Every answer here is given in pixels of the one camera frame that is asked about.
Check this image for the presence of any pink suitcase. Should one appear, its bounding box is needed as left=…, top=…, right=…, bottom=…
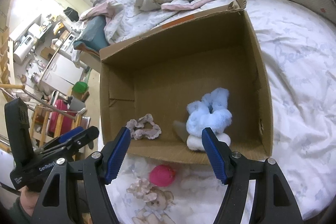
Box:
left=48, top=99, right=77, bottom=135

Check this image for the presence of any white fluffy scrunchie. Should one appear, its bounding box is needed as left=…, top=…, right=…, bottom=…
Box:
left=186, top=133, right=231, bottom=152

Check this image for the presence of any left hand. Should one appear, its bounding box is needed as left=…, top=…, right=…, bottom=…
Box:
left=20, top=186, right=40, bottom=217

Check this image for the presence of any pink rubber toy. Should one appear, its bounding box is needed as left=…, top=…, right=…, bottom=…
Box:
left=149, top=165, right=176, bottom=187

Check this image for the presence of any white bear print bedsheet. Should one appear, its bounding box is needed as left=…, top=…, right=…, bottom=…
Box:
left=76, top=0, right=336, bottom=224

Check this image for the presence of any open brown cardboard box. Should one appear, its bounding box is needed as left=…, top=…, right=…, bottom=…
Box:
left=100, top=0, right=273, bottom=164

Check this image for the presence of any teal pillow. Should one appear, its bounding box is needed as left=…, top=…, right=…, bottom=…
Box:
left=73, top=15, right=109, bottom=56

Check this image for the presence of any white water heater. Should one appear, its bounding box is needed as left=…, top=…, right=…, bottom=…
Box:
left=13, top=35, right=35, bottom=65

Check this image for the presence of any white kitchen cabinet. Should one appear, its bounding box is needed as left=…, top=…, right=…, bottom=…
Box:
left=39, top=53, right=84, bottom=95

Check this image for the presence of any light blue fluffy scrunchie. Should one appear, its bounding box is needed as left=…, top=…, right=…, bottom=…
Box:
left=186, top=88, right=232, bottom=138

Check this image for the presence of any green plastic dustpan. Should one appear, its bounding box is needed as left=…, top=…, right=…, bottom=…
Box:
left=72, top=81, right=88, bottom=94

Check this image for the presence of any wooden chair frame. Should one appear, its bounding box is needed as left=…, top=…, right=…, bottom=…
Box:
left=1, top=84, right=87, bottom=148

